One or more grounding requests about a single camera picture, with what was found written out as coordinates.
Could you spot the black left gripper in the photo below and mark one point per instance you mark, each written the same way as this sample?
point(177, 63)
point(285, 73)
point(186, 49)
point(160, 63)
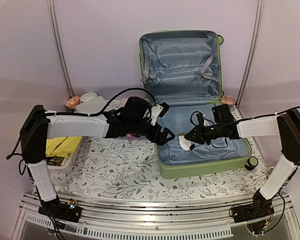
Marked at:
point(161, 140)

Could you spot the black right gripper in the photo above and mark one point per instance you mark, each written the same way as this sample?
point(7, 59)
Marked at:
point(199, 137)

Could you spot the cream round bottle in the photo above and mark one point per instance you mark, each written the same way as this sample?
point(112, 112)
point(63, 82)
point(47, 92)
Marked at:
point(185, 144)

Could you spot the green hard-shell suitcase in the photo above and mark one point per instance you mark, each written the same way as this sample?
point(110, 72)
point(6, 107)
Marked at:
point(183, 69)

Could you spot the white green drawer box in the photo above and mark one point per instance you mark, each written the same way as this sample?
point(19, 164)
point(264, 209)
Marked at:
point(91, 107)

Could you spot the yellow garment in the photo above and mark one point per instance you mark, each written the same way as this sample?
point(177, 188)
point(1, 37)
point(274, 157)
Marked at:
point(62, 146)

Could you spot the white perforated plastic basket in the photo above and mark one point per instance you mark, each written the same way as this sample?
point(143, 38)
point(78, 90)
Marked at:
point(60, 164)

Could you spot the purple drawer box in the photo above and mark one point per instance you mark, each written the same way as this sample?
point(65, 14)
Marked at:
point(132, 138)

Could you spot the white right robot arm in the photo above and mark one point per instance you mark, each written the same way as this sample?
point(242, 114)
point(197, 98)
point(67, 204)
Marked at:
point(283, 126)

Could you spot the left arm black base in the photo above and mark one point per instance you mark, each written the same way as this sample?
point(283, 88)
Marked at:
point(55, 209)

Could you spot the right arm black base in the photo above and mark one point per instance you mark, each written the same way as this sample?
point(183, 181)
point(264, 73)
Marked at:
point(259, 208)

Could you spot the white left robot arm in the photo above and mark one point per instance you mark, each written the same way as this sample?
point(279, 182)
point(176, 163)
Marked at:
point(41, 125)

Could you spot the floral white table mat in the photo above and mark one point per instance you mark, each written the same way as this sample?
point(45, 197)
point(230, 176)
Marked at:
point(129, 170)

